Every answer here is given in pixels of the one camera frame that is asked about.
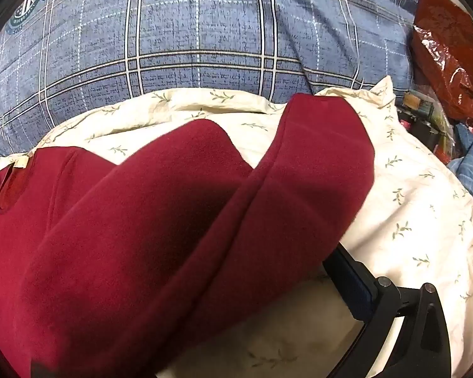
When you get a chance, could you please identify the blue plaid quilt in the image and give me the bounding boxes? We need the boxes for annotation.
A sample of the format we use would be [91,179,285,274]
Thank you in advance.
[0,0,422,158]

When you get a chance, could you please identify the dark red fleece garment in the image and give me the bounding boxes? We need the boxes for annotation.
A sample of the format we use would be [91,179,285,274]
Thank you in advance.
[0,94,376,378]

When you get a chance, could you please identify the red plastic bag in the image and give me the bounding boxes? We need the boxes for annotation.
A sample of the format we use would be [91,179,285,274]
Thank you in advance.
[412,0,473,123]

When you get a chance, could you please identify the black box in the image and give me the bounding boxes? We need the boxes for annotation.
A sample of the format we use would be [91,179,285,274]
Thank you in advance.
[407,112,440,148]

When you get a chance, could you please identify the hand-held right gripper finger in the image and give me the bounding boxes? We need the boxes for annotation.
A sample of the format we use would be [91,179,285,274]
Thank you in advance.
[322,243,452,378]

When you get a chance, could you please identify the cream floral bed sheet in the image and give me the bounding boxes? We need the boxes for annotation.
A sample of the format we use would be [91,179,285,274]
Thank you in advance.
[0,76,473,378]

